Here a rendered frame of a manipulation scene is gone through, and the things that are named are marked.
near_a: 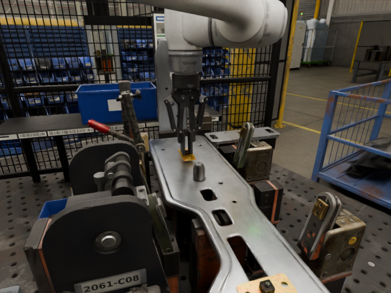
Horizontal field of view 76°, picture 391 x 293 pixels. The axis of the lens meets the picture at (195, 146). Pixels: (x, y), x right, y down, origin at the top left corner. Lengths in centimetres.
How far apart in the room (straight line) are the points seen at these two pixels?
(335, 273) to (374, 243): 53
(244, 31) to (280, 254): 44
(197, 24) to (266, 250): 50
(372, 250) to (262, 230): 60
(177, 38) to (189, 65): 7
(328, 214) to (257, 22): 39
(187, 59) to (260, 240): 45
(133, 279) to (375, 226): 99
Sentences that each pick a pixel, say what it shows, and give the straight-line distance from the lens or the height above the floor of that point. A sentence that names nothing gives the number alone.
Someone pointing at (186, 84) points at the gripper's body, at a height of 123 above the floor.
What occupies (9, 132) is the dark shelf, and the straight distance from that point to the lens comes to 114.
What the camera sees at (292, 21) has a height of 157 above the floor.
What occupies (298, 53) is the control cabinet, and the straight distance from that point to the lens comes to 1313.
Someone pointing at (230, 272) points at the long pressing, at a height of 100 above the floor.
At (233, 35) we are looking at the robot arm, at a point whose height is 135.
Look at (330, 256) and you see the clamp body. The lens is 54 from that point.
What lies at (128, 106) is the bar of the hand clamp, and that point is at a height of 118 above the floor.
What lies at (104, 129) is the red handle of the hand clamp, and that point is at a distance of 71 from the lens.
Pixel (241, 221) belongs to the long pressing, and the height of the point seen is 100.
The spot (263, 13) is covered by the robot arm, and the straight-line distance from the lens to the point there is 60.
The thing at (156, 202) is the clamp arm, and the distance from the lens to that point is 42.
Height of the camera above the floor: 134
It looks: 23 degrees down
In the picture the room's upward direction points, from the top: straight up
